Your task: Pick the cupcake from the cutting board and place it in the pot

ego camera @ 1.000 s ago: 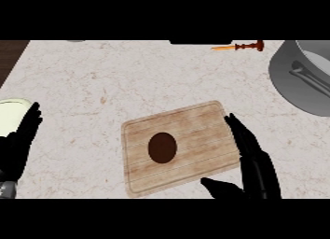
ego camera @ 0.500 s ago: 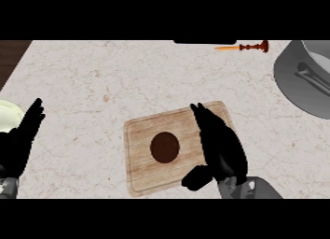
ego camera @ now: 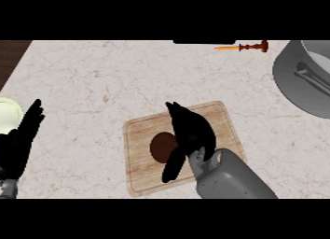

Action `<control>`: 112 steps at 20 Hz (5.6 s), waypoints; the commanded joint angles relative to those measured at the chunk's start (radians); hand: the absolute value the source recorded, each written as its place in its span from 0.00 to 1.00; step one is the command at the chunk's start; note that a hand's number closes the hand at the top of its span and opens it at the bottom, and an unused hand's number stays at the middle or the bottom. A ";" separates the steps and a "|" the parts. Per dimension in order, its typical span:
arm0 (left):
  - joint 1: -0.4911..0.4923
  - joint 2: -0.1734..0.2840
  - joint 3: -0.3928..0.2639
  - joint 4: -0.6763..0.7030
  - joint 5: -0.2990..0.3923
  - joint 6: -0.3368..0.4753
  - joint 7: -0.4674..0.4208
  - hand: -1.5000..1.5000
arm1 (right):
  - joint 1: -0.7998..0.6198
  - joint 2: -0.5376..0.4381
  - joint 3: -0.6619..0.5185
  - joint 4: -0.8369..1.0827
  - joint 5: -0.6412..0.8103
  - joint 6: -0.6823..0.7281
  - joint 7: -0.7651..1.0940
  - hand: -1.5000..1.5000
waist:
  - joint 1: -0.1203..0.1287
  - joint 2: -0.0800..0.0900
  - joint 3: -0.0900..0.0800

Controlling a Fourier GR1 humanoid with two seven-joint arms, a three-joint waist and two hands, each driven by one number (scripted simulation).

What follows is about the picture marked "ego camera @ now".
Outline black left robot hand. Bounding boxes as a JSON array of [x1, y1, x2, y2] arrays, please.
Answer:
[[0, 98, 46, 186]]

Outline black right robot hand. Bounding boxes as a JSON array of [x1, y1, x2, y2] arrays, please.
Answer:
[[160, 101, 216, 184]]

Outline wooden cutting board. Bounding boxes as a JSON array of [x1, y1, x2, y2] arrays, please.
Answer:
[[120, 100, 248, 198]]

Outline brown chocolate cupcake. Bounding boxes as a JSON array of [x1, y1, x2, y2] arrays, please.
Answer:
[[148, 132, 179, 164]]

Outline grey metal pot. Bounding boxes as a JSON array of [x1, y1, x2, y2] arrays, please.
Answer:
[[270, 40, 330, 120]]

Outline pale green plate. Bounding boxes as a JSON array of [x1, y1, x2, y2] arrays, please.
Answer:
[[0, 96, 24, 166]]

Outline orange honey dipper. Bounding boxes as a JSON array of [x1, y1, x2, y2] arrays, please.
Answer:
[[213, 40, 269, 53]]

